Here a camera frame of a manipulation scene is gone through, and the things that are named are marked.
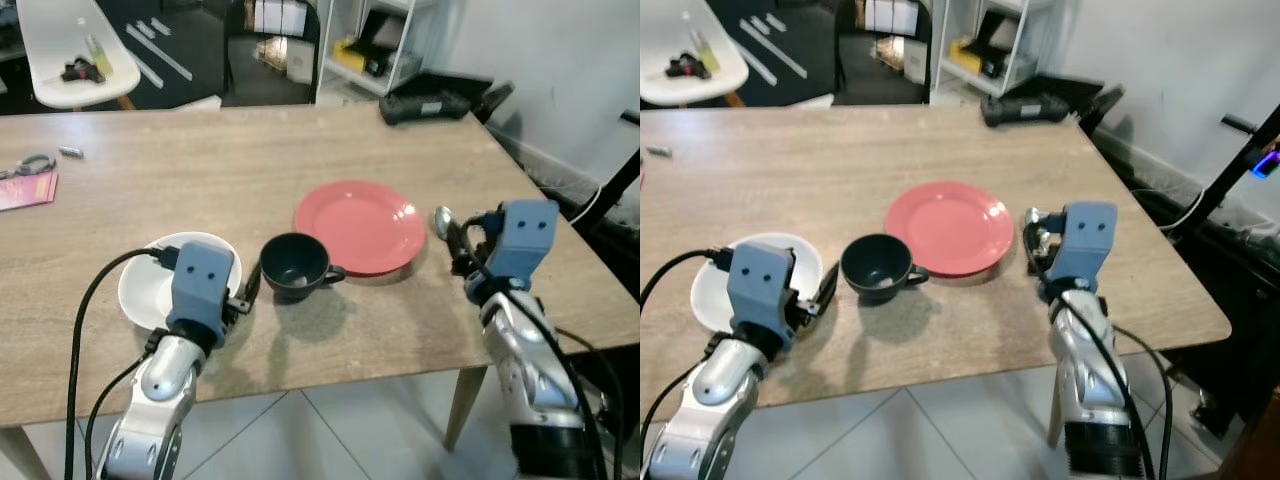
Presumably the red round plate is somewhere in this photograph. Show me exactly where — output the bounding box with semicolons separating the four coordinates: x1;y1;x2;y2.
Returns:
884;181;1014;277
294;180;428;277

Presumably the white round plate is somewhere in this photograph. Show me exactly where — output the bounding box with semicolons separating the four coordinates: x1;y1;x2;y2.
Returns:
690;233;824;334
118;232;244;333

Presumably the black handheld device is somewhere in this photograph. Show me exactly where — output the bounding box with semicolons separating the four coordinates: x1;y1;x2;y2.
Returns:
380;88;471;126
980;92;1069;128

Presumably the black slanted stand pole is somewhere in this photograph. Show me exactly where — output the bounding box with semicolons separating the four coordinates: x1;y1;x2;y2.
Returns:
1165;100;1280;241
575;108;641;237

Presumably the yellow box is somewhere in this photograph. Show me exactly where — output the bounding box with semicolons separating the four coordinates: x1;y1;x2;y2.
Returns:
948;38;1003;77
333;40;389;77

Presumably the black cart with boxes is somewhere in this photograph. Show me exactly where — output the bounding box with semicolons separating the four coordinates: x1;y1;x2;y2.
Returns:
833;0;931;106
222;0;321;106

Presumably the white open shelf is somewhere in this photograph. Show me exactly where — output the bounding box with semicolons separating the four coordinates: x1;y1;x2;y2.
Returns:
928;0;1061;106
315;0;451;106

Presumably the pink booklet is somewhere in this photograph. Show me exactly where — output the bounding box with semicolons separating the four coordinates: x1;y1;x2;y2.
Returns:
0;170;59;212

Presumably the long white slat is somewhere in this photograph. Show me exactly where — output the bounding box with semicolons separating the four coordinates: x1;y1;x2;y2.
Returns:
738;18;809;80
125;24;195;83

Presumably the yellow green bottle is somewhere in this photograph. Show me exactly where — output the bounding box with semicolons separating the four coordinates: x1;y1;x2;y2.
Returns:
690;30;722;77
85;34;114;79

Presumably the white plastic chair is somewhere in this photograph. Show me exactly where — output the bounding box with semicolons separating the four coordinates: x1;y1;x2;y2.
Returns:
640;0;749;109
17;0;142;111

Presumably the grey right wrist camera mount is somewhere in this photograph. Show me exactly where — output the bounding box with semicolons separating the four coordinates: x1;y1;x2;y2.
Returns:
478;200;559;301
1040;202;1118;297

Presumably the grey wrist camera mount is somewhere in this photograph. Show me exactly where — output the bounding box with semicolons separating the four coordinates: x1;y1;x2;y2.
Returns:
725;240;798;351
165;240;241;347
478;200;559;301
1040;202;1118;297

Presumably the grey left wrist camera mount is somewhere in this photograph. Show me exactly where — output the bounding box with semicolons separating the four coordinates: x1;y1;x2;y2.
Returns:
165;240;241;347
725;240;798;351

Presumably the dark cup with handle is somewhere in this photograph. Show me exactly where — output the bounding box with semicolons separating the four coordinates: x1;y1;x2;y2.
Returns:
260;232;347;304
840;234;929;306

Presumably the white cable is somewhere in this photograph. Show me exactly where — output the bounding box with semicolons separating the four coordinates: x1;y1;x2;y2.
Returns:
570;184;607;227
1165;185;1213;237

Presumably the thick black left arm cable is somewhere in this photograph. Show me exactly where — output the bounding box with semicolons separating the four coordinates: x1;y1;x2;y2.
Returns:
640;248;741;303
63;247;181;480

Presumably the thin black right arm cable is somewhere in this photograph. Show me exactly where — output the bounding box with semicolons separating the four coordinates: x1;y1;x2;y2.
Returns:
553;326;625;480
1113;324;1174;480

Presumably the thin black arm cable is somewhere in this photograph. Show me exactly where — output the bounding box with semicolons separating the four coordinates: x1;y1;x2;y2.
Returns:
1113;324;1174;480
553;326;625;480
640;352;723;433
84;355;153;480

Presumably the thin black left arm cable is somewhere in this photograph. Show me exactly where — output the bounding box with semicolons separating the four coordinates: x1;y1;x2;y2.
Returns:
640;352;723;433
84;355;153;480

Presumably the black ring strap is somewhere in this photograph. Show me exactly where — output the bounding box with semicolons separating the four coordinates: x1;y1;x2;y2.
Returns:
0;153;57;181

